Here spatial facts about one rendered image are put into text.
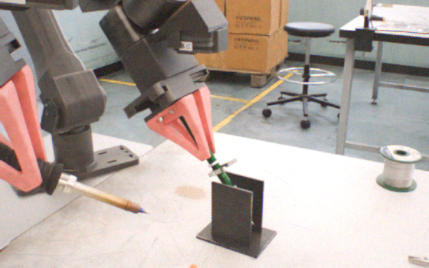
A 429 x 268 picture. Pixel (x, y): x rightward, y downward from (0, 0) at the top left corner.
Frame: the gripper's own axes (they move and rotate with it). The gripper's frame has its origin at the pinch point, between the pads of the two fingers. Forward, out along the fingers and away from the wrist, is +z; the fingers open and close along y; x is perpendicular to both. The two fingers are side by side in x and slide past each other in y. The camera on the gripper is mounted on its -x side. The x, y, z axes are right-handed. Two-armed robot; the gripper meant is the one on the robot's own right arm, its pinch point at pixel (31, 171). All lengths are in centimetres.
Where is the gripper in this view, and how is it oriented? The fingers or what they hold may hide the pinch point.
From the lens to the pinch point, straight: 35.5
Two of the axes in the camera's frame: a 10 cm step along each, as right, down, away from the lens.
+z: 4.6, 8.1, 3.6
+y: -1.2, -3.5, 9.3
